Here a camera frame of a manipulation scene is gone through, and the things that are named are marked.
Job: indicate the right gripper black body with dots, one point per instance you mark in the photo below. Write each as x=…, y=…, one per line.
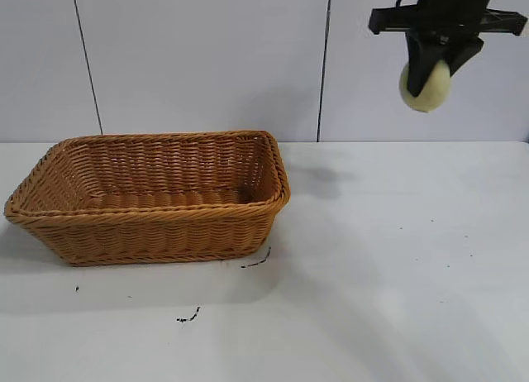
x=450, y=14

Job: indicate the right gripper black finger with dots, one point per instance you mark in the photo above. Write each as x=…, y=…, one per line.
x=463, y=55
x=420, y=68

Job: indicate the brown woven wicker basket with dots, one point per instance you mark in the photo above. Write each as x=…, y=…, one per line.
x=157, y=233

